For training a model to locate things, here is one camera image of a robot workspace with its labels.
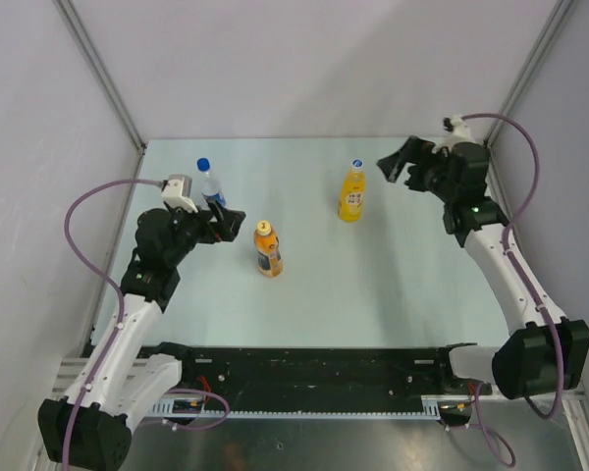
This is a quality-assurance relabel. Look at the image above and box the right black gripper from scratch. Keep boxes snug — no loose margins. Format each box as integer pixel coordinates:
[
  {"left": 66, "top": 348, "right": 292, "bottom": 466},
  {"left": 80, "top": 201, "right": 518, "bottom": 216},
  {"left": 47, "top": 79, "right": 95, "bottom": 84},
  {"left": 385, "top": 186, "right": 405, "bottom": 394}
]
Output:
[{"left": 378, "top": 135, "right": 459, "bottom": 203}]

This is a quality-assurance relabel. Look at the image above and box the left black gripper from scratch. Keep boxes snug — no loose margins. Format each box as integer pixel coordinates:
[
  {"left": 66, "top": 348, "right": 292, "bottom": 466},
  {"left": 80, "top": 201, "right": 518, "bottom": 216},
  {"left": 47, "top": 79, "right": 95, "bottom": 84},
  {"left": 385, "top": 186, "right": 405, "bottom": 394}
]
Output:
[{"left": 165, "top": 198, "right": 244, "bottom": 266}]

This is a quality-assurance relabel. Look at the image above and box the orange juice bottle yellow cap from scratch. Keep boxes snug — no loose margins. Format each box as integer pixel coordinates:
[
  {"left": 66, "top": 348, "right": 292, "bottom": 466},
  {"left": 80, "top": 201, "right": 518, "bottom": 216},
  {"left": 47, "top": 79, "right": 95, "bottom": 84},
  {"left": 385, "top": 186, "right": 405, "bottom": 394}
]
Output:
[{"left": 253, "top": 220, "right": 283, "bottom": 278}]

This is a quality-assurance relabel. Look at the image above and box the yellow honey pomelo drink bottle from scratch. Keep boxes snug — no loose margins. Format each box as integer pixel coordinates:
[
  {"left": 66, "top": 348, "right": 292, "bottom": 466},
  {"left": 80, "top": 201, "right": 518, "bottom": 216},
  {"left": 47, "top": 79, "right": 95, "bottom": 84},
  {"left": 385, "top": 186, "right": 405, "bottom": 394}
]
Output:
[{"left": 338, "top": 159, "right": 366, "bottom": 223}]

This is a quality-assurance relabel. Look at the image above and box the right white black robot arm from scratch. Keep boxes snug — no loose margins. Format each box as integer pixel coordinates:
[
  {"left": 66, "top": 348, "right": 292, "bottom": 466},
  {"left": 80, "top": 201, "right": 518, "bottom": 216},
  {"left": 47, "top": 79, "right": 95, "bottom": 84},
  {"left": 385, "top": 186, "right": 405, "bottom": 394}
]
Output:
[{"left": 377, "top": 136, "right": 589, "bottom": 399}]

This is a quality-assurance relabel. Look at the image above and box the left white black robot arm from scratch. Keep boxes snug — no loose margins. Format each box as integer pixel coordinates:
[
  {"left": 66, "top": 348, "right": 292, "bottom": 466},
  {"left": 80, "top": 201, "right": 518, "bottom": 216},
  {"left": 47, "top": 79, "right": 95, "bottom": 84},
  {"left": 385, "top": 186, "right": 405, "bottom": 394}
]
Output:
[{"left": 38, "top": 203, "right": 245, "bottom": 470}]

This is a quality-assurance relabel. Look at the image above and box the clear blue-cap water bottle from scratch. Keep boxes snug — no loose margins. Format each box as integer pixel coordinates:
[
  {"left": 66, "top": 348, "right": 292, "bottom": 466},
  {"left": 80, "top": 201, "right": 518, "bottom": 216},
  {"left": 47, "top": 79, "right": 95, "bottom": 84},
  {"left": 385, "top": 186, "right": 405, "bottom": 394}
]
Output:
[{"left": 196, "top": 158, "right": 227, "bottom": 207}]

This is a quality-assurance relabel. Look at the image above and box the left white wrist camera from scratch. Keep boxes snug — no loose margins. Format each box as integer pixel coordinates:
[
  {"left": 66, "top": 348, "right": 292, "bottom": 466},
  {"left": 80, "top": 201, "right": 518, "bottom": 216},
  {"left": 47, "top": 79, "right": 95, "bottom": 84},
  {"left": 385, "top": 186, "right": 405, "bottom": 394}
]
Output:
[{"left": 162, "top": 174, "right": 198, "bottom": 213}]

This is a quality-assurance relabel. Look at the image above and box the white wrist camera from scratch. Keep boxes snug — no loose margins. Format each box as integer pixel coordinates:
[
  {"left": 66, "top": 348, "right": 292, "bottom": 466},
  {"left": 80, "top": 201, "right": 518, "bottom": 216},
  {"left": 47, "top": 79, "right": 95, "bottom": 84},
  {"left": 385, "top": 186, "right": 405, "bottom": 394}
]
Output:
[
  {"left": 162, "top": 174, "right": 198, "bottom": 213},
  {"left": 434, "top": 115, "right": 475, "bottom": 151}
]

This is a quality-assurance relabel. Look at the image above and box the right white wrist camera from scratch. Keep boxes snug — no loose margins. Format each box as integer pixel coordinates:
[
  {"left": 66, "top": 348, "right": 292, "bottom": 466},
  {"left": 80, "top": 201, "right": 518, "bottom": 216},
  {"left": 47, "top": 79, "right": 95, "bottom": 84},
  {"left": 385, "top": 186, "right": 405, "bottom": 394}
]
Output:
[{"left": 434, "top": 115, "right": 475, "bottom": 151}]

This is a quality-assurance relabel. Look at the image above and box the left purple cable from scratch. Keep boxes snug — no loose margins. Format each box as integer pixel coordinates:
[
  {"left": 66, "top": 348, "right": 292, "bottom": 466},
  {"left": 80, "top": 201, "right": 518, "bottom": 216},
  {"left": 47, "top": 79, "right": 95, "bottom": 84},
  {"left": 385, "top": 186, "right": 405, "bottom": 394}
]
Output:
[{"left": 60, "top": 179, "right": 173, "bottom": 471}]

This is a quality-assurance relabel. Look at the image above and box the purple cable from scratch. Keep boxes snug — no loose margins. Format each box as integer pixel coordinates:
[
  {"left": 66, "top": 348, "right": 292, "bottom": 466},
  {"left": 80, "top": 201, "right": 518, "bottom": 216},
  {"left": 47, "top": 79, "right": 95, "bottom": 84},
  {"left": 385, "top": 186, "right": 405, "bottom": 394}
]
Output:
[
  {"left": 60, "top": 179, "right": 173, "bottom": 471},
  {"left": 463, "top": 113, "right": 565, "bottom": 419}
]

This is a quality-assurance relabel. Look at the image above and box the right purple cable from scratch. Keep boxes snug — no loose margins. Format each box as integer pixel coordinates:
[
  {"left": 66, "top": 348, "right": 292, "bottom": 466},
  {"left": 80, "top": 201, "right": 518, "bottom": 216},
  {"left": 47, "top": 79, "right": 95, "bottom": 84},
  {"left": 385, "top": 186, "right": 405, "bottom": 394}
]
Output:
[{"left": 463, "top": 113, "right": 565, "bottom": 419}]

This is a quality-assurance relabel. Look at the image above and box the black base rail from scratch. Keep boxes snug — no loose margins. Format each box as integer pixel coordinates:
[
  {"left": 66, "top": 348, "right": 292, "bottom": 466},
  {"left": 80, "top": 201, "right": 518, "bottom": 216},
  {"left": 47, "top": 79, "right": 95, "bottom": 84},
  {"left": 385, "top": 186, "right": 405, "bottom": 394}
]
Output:
[{"left": 139, "top": 342, "right": 473, "bottom": 412}]

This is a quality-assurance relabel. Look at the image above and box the right aluminium frame post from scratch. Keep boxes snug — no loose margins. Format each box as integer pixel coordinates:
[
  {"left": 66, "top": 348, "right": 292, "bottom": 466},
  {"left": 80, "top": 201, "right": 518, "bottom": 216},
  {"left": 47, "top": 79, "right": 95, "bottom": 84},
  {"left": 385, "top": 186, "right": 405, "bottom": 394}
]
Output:
[{"left": 485, "top": 0, "right": 583, "bottom": 146}]

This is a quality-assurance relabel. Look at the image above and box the aluminium frame post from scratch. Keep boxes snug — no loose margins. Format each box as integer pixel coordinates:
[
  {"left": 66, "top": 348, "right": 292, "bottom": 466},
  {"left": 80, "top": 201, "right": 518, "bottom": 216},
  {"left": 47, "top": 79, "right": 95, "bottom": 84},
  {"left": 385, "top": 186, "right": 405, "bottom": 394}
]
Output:
[
  {"left": 485, "top": 0, "right": 583, "bottom": 146},
  {"left": 52, "top": 0, "right": 146, "bottom": 153}
]

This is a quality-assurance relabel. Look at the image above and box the left aluminium frame post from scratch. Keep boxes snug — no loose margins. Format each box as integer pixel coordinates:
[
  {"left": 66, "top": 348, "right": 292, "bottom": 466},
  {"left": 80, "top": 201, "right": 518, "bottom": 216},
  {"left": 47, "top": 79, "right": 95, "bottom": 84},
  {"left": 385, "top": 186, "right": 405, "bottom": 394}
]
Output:
[{"left": 52, "top": 0, "right": 146, "bottom": 153}]

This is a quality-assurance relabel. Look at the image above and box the grey cable duct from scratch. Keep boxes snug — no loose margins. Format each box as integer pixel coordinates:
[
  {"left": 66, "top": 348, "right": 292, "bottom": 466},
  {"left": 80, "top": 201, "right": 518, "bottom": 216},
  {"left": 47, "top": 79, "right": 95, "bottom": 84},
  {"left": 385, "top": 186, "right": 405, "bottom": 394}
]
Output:
[{"left": 145, "top": 398, "right": 441, "bottom": 421}]

